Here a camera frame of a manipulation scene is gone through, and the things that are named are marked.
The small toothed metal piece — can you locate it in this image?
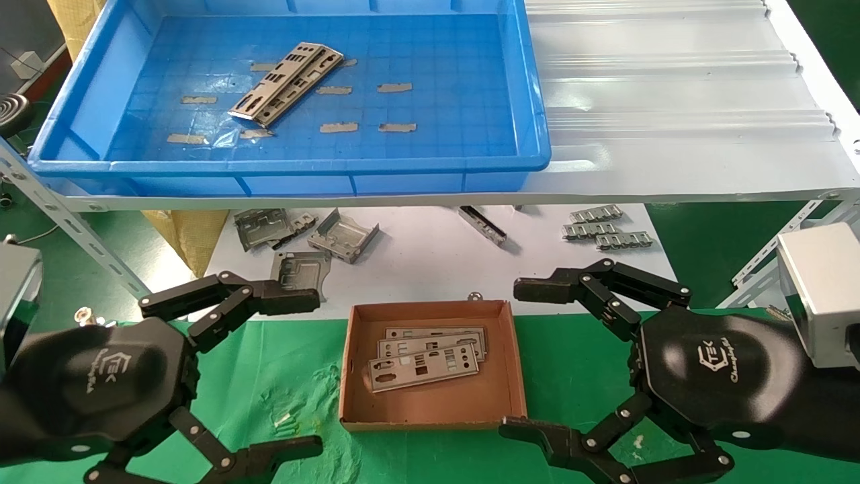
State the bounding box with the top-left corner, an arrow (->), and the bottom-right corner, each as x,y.
272,212 -> 318,251

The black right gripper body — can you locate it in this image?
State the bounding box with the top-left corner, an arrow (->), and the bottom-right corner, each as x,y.
630,306 -> 811,450

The silver metal clip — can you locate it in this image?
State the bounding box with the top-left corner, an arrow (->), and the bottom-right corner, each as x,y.
75,307 -> 120,329

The long narrow metal strip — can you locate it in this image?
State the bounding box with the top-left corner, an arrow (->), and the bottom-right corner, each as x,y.
459,205 -> 508,247

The green table cloth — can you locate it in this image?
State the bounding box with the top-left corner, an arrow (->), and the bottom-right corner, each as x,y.
0,308 -> 860,484

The blue plastic tray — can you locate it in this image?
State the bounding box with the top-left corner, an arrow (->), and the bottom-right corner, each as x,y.
27,0 -> 552,197

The black coiled round object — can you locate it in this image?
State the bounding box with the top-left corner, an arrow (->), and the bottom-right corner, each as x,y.
0,93 -> 33,138

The grey bent metal bracket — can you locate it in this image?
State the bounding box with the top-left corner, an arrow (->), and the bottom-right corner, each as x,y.
233,208 -> 294,253

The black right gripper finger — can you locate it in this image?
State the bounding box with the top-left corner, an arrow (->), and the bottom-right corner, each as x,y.
499,391 -> 734,484
514,259 -> 693,341

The grey open metal box bracket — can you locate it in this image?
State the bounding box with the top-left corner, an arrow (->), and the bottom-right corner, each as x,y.
307,208 -> 380,264

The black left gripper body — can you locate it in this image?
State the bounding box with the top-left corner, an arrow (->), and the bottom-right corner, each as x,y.
24,316 -> 201,465

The brown cardboard box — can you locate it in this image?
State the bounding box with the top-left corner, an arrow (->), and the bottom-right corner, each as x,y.
338,299 -> 528,432

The small white box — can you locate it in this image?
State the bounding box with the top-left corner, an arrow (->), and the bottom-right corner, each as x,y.
10,50 -> 46,79

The thin white floor cable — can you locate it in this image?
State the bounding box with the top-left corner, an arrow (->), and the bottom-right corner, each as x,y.
12,224 -> 60,244

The perforated metal shelf strut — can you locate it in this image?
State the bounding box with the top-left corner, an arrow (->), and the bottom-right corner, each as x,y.
729,192 -> 860,310
0,138 -> 155,300

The white paper sheet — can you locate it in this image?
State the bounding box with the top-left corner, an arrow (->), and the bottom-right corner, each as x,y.
188,205 -> 689,322

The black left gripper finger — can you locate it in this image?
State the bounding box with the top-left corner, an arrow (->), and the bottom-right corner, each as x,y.
139,271 -> 321,354
84,407 -> 325,484

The grey metal box part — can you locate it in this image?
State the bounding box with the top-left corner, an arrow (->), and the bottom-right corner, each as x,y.
270,251 -> 332,303

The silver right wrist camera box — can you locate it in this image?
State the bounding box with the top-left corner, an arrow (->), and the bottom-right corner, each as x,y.
777,222 -> 860,369

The silver metal io shield plate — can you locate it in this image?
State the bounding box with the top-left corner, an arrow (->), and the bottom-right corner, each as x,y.
384,326 -> 488,357
228,42 -> 328,122
376,333 -> 486,364
254,46 -> 344,129
366,343 -> 481,394

